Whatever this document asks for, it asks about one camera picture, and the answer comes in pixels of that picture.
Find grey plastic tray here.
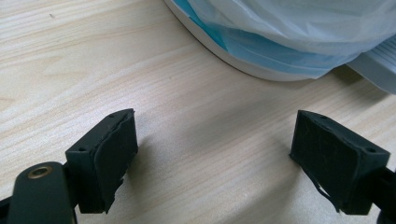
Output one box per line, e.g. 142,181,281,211
346,34,396,95

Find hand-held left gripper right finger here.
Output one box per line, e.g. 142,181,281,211
290,109,391,216

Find white trash bin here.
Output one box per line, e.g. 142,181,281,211
163,0,316,83

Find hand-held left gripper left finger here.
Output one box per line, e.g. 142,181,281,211
64,108,139,215

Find translucent plastic trash bag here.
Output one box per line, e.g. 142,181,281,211
172,0,396,79

